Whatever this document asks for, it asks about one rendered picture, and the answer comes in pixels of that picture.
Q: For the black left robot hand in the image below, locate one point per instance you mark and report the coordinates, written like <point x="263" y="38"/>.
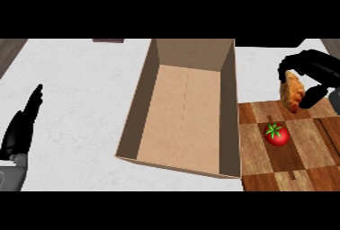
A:
<point x="20" y="131"/>

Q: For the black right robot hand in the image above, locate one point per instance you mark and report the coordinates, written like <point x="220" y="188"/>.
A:
<point x="320" y="67"/>

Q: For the golden brown croissant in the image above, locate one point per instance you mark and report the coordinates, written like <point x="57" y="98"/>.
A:
<point x="294" y="92"/>

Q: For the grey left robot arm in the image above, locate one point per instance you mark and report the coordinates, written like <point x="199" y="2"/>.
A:
<point x="11" y="175"/>

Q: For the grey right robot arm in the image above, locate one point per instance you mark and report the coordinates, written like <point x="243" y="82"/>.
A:
<point x="335" y="101"/>

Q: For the wooden cutting board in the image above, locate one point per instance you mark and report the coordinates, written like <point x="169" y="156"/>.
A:
<point x="291" y="146"/>

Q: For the open cardboard box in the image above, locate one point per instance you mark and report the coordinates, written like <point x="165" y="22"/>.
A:
<point x="186" y="110"/>

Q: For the red tomato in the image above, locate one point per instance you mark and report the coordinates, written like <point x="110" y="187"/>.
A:
<point x="277" y="134"/>

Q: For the dark brown block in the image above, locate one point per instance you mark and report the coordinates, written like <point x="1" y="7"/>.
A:
<point x="107" y="40"/>

